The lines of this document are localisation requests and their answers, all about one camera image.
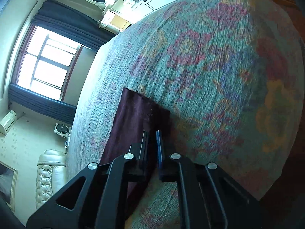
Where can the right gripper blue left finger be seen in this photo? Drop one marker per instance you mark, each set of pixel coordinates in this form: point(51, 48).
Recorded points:
point(139, 166)

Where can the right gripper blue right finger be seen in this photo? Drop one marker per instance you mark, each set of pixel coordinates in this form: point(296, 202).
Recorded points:
point(165, 163)

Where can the dark maroon pants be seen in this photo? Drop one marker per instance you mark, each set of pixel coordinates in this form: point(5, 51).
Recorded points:
point(135, 114)

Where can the white fan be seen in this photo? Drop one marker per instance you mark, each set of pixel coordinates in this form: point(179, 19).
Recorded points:
point(62, 130)

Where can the cream tufted headboard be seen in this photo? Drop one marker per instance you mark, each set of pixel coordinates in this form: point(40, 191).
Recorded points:
point(51, 175)

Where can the dark blue curtain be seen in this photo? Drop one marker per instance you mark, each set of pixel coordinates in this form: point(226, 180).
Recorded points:
point(52, 108)
point(72, 24)

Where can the floral bedspread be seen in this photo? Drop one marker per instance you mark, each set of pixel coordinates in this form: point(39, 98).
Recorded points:
point(231, 73)

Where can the framed wedding photo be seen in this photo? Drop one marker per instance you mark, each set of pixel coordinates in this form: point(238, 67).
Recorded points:
point(8, 179)

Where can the window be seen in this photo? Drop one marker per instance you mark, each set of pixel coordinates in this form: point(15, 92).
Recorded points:
point(46, 61)

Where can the dark blue right curtain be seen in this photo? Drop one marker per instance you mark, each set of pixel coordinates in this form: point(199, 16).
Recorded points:
point(72, 24)

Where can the wall air conditioner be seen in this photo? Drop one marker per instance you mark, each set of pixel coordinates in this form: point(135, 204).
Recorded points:
point(7, 122)

